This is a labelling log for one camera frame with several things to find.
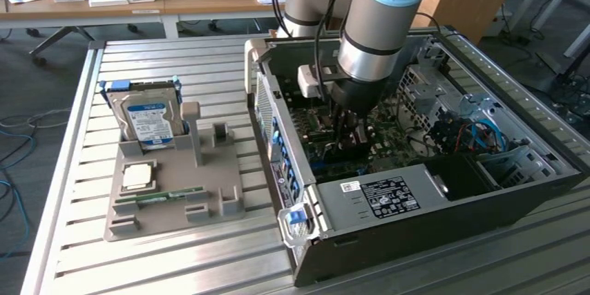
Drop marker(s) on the silver perforated disk bay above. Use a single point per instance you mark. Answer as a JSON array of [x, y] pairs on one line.
[[416, 101]]

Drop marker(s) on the silver angled disk bay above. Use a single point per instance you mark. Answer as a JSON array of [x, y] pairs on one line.
[[524, 163]]

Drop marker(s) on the black expansion slot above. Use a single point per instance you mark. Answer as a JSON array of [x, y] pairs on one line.
[[343, 170]]

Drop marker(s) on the silver CPU chip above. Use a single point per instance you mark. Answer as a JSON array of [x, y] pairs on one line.
[[137, 177]]

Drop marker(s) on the hard disk in blue caddy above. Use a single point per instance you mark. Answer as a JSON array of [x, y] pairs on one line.
[[146, 122]]

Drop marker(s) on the blue case latch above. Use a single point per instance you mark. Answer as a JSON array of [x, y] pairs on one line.
[[295, 217]]

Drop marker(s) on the graphics card with black fan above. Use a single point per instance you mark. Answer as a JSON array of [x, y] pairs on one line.
[[343, 156]]

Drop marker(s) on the blue expansion slot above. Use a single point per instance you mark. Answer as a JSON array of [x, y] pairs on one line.
[[316, 164]]

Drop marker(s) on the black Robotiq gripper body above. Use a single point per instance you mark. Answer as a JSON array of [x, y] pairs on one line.
[[356, 96]]

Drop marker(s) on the grey power supply unit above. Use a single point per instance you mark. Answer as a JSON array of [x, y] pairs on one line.
[[340, 205]]

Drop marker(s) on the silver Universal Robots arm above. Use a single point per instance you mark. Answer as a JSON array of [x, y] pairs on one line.
[[377, 15]]

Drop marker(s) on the grey plastic parts rack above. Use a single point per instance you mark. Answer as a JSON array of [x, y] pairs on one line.
[[184, 177]]

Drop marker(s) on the green RAM stick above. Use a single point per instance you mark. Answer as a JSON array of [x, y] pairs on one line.
[[158, 196]]

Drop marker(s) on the CPU socket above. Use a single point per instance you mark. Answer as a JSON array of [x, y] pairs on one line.
[[319, 120]]

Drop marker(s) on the black open PC case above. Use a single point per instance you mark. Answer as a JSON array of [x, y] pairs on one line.
[[413, 239]]

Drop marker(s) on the green motherboard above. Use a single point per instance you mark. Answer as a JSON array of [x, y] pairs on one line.
[[391, 150]]

